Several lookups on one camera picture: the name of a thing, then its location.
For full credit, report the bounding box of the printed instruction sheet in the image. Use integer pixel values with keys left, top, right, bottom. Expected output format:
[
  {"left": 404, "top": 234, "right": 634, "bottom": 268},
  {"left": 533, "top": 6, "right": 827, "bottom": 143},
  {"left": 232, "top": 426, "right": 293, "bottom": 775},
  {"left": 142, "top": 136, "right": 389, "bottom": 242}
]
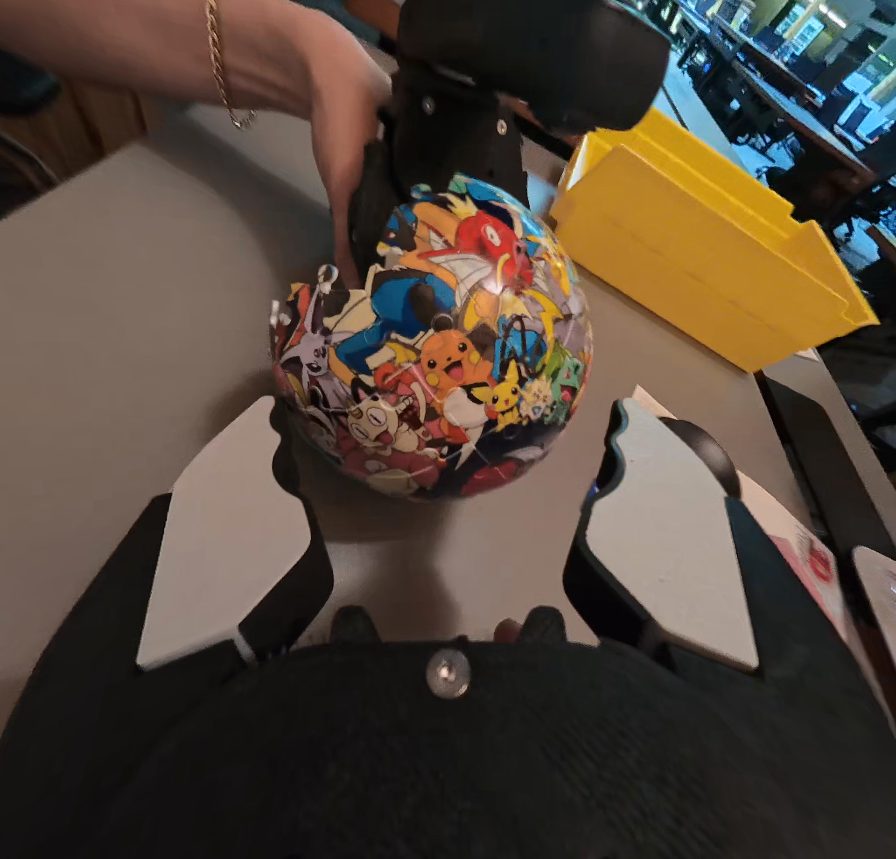
[{"left": 629, "top": 383, "right": 852, "bottom": 647}]

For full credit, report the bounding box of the gold chain bracelet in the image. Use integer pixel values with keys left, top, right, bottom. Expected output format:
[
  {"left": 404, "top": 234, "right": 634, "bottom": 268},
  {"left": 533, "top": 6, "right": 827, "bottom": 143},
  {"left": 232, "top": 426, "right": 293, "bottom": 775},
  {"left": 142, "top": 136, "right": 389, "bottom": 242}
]
[{"left": 204, "top": 0, "right": 257, "bottom": 131}]

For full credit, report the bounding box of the person's left hand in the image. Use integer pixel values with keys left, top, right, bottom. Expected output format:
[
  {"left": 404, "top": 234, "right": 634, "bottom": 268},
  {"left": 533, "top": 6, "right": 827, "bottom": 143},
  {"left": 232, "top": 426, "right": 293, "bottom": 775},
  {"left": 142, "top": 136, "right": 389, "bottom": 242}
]
[{"left": 307, "top": 25, "right": 393, "bottom": 290}]

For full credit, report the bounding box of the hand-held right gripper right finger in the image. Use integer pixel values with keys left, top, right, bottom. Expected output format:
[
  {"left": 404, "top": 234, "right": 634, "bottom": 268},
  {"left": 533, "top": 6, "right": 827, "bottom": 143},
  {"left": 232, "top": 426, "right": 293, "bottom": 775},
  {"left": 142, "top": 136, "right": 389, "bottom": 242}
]
[{"left": 563, "top": 398, "right": 761, "bottom": 671}]

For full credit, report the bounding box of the black round ball stand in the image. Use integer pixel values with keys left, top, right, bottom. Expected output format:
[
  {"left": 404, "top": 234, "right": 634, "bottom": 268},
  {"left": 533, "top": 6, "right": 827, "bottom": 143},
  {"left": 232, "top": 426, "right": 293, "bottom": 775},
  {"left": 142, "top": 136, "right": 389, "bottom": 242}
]
[{"left": 658, "top": 416, "right": 742, "bottom": 500}]

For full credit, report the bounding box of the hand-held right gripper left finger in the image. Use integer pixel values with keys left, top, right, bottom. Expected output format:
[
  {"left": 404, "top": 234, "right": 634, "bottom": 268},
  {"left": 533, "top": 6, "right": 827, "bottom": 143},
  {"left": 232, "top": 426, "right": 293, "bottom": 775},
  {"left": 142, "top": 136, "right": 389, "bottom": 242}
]
[{"left": 136, "top": 395, "right": 334, "bottom": 671}]

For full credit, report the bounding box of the colourful puzzle ball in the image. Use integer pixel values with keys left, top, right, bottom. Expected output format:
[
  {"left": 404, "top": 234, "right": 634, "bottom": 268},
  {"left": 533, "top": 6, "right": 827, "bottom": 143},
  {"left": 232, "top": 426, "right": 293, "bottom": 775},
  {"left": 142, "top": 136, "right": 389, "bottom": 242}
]
[{"left": 269, "top": 172, "right": 595, "bottom": 502}]

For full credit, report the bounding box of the person's left forearm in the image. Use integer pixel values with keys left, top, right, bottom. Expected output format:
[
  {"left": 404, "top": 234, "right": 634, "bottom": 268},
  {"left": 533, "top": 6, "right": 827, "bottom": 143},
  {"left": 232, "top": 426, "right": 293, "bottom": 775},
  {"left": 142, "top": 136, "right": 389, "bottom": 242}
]
[{"left": 0, "top": 0, "right": 312, "bottom": 116}]

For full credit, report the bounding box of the yellow plastic bin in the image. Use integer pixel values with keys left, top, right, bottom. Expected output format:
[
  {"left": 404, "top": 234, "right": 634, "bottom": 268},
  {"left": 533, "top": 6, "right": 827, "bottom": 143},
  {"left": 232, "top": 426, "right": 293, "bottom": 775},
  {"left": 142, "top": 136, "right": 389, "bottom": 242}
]
[{"left": 549, "top": 106, "right": 880, "bottom": 374}]

